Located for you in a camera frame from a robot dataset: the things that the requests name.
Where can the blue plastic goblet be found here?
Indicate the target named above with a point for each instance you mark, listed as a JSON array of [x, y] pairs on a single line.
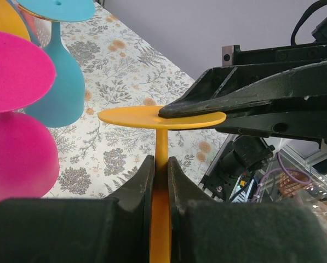
[[64, 103]]

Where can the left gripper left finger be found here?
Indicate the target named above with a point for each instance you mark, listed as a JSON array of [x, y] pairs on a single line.
[[112, 229]]

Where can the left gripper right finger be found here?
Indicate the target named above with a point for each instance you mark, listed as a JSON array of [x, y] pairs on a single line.
[[204, 230]]

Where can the magenta plastic goblet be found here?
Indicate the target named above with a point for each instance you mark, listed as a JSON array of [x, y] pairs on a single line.
[[29, 162]]

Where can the yellow plastic goblet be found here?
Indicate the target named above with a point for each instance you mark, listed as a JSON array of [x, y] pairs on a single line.
[[11, 22], [146, 117]]

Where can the white plastic basket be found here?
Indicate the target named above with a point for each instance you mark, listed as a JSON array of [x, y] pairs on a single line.
[[41, 28]]

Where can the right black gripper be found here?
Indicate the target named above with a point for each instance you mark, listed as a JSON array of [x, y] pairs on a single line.
[[276, 92]]

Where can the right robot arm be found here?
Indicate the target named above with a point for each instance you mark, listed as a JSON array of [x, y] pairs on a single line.
[[276, 92]]

